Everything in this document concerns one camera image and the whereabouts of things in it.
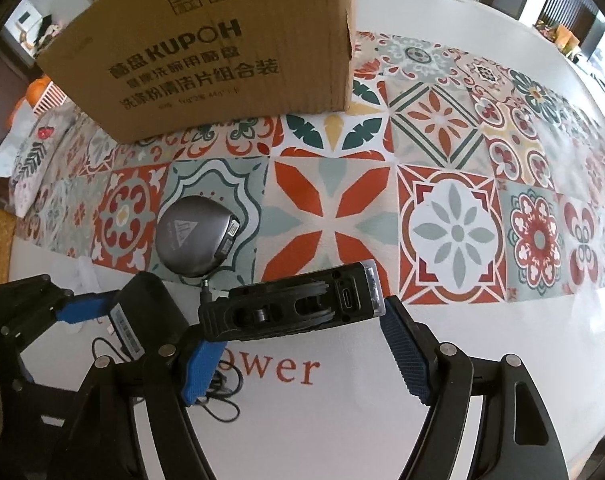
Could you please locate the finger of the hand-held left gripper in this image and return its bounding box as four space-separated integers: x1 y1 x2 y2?
0 274 122 347

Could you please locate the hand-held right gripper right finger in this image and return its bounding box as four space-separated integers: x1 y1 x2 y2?
381 296 569 480

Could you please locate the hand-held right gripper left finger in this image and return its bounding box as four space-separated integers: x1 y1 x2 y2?
47 337 229 480

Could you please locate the black power adapter with cable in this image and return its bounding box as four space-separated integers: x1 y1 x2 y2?
91 272 244 422

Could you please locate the black rectangular device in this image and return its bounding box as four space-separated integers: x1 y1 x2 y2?
197 260 386 344

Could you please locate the brown cardboard box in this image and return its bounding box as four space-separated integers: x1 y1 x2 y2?
35 0 358 145

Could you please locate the grey round device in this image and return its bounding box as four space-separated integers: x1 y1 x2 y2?
154 195 244 277

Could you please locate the patterned tile table runner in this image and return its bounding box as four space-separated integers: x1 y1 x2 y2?
10 30 605 304

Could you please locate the leaf print tissue pouch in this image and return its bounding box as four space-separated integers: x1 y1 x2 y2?
10 110 79 197

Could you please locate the orange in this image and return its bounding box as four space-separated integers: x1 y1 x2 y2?
11 97 32 127
26 75 54 104

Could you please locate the white fruit basket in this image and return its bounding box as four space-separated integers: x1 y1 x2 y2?
31 81 72 114

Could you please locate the orange box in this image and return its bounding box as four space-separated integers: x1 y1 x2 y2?
553 25 581 54

